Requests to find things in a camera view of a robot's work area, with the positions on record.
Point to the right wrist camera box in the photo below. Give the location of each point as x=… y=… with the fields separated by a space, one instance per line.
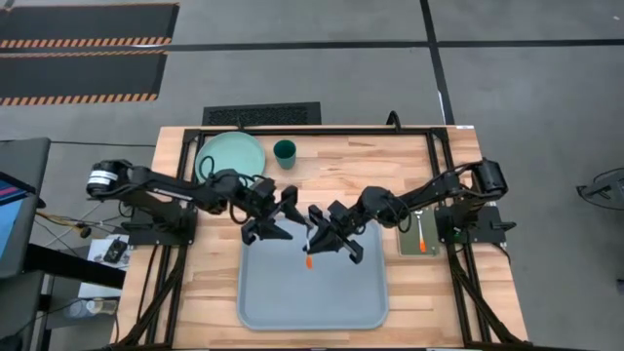
x=339 y=208

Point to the grey plastic tray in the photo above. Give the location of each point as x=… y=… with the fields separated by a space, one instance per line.
x=312 y=302

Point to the grey cabinet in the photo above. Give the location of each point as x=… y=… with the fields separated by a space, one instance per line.
x=17 y=312

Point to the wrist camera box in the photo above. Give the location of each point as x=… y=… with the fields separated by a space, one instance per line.
x=339 y=208
x=263 y=188

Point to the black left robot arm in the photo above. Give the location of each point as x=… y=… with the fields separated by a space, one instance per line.
x=161 y=183

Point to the black handheld controller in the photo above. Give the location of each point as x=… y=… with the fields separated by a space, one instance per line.
x=115 y=250

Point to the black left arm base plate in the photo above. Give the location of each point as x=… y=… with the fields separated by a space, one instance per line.
x=146 y=236

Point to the black floor vent grate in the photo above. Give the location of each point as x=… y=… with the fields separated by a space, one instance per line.
x=261 y=115

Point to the white paper sheet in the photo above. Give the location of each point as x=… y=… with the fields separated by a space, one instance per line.
x=97 y=291

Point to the olive green cutlery mat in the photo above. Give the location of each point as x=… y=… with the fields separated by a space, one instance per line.
x=407 y=244

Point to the black aluminium table frame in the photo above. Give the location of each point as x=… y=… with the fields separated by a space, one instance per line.
x=317 y=131

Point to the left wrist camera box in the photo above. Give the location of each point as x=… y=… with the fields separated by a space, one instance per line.
x=263 y=188

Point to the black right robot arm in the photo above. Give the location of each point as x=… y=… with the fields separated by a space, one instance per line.
x=429 y=191

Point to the black chair base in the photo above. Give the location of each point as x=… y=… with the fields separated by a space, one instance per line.
x=604 y=190

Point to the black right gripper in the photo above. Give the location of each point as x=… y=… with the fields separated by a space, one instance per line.
x=353 y=222

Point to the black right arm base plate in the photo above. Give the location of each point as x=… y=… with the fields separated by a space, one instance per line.
x=487 y=234

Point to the computer monitor with blue screen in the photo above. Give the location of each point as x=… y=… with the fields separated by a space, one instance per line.
x=12 y=229

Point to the mint green plate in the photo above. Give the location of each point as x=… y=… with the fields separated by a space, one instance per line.
x=229 y=151

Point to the black hazard-striped floor mat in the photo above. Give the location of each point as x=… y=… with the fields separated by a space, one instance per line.
x=88 y=22
x=78 y=75

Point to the black side desk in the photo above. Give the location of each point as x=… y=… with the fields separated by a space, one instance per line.
x=73 y=268

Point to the clear plastic water bottle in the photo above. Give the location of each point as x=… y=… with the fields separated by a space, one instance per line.
x=95 y=307

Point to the dark green cup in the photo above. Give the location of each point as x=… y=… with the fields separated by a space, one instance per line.
x=285 y=155

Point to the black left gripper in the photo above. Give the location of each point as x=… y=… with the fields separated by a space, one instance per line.
x=263 y=208

